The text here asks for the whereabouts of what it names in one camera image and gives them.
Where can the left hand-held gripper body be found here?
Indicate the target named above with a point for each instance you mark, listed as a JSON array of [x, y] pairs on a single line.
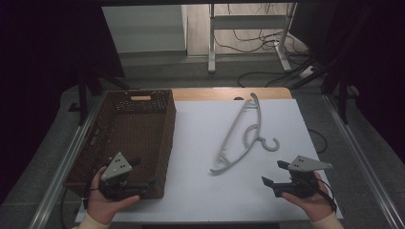
[[116, 168]]

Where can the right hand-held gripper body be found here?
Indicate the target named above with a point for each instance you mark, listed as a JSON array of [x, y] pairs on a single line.
[[299, 186]]

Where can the brown woven basket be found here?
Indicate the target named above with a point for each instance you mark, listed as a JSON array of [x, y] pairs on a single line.
[[133, 133]]

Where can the grey plastic clothes hanger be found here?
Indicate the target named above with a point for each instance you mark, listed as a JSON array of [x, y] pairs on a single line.
[[259, 111]]

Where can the person's right hand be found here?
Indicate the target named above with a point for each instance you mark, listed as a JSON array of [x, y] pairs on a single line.
[[318, 203]]

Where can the person's left hand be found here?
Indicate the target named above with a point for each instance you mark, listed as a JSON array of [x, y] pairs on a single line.
[[98, 206]]

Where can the white table mat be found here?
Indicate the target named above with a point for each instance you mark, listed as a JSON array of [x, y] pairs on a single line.
[[197, 191]]

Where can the black metal stand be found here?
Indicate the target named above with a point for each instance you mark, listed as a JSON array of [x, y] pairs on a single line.
[[83, 95], [343, 95]]

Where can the white power strip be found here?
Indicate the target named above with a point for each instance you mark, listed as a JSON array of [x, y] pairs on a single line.
[[306, 72]]

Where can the white cabinet panel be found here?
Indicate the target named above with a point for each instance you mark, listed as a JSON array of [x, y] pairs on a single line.
[[143, 28]]

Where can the aluminium rail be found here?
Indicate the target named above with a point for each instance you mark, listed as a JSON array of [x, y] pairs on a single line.
[[366, 165], [63, 165]]

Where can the white desk frame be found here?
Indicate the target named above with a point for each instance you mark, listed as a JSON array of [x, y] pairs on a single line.
[[248, 22]]

